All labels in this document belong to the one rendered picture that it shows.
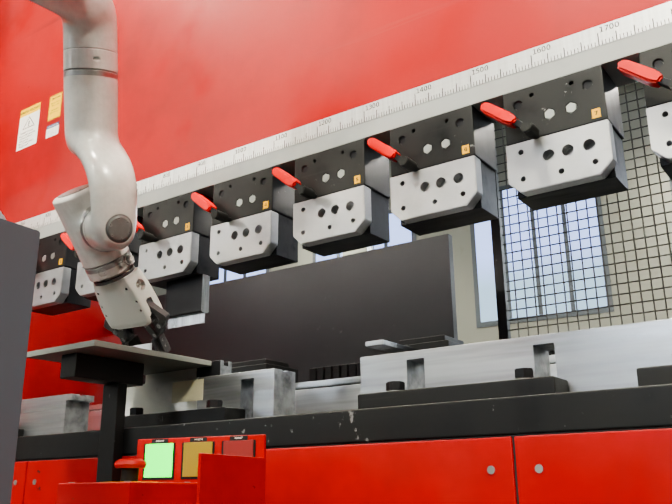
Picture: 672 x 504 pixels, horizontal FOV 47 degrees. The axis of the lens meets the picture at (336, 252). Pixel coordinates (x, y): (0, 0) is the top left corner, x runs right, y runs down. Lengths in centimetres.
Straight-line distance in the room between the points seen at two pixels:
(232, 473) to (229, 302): 124
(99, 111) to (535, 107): 71
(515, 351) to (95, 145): 75
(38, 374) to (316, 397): 101
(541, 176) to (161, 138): 86
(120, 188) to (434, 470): 67
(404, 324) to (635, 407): 97
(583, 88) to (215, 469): 72
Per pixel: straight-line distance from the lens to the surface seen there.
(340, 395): 155
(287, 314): 203
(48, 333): 239
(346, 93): 138
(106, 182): 130
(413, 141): 126
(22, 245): 75
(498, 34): 127
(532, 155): 116
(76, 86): 139
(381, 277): 188
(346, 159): 133
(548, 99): 119
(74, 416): 176
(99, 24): 140
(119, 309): 143
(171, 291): 158
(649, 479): 92
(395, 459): 104
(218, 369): 144
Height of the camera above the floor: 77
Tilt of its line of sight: 17 degrees up
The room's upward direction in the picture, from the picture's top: 1 degrees counter-clockwise
